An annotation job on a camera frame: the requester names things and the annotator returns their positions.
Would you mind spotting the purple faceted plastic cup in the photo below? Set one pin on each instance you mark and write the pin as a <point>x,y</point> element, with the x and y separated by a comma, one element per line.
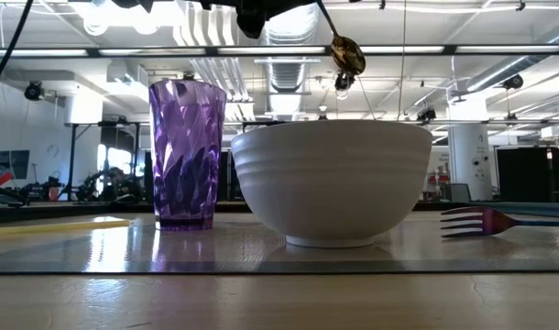
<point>188,156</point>

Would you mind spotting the white ribbed bowl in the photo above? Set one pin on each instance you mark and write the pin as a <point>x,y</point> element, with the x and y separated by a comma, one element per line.
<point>330,183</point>

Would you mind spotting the black hanging spotlight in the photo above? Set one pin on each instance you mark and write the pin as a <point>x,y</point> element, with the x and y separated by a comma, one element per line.
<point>34,91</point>
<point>513,81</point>
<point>343,82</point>

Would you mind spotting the person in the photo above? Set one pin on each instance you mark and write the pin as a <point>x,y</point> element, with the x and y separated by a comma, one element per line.
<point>121,181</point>

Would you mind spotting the clear mat with black border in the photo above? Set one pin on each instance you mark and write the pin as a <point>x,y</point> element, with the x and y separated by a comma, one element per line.
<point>123,256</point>

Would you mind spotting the white round column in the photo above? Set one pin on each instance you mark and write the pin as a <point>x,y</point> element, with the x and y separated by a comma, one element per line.
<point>469,160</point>

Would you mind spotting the silver ribbed ceiling duct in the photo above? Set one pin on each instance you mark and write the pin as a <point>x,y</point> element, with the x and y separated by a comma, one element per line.
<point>284,69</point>

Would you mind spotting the black background rig frame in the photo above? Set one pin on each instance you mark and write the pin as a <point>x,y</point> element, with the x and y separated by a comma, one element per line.
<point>72,156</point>

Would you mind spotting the dark wall monitor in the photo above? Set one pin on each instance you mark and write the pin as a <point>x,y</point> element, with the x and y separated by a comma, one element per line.
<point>9,165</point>

